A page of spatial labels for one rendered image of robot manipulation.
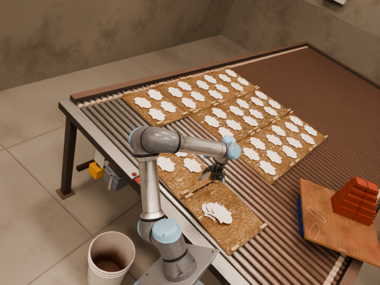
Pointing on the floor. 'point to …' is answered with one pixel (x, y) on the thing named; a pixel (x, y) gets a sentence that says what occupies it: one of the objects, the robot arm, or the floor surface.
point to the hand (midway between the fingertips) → (210, 182)
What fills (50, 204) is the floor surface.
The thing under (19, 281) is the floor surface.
